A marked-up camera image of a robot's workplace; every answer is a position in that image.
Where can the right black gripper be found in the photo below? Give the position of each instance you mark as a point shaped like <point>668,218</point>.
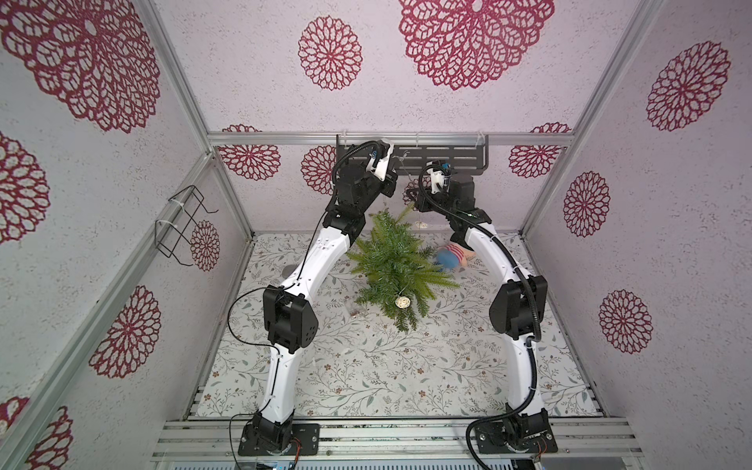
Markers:
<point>426,200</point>

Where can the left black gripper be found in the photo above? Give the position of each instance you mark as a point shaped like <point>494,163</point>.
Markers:
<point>390,181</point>

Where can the small green christmas tree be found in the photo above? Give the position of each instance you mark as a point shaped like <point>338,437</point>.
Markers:
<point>399,271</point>

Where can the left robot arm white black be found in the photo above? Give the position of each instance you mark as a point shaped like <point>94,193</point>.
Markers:
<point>289,318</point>

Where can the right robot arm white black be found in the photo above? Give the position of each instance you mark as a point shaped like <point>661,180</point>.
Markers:
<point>516,310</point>

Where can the plush doll striped shirt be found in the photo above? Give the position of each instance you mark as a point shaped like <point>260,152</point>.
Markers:
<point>453,256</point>

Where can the grey oval stone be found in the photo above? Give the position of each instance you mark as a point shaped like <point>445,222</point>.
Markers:
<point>288,270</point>

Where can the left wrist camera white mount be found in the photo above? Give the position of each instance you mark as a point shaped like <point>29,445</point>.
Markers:
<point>379,159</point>

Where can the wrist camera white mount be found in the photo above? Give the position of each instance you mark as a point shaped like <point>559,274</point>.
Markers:
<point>440,174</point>
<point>379,159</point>

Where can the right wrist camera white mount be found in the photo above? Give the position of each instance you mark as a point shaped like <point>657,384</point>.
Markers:
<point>440,174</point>

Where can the dark grey slotted wall shelf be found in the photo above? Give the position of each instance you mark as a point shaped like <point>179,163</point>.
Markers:
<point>411,154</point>

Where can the black wire wall rack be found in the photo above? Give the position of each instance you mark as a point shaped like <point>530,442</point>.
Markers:
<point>173,230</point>

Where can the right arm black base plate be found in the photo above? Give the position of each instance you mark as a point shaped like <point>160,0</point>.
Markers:
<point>519,434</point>

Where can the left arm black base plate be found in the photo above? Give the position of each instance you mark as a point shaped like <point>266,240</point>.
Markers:
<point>284,440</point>

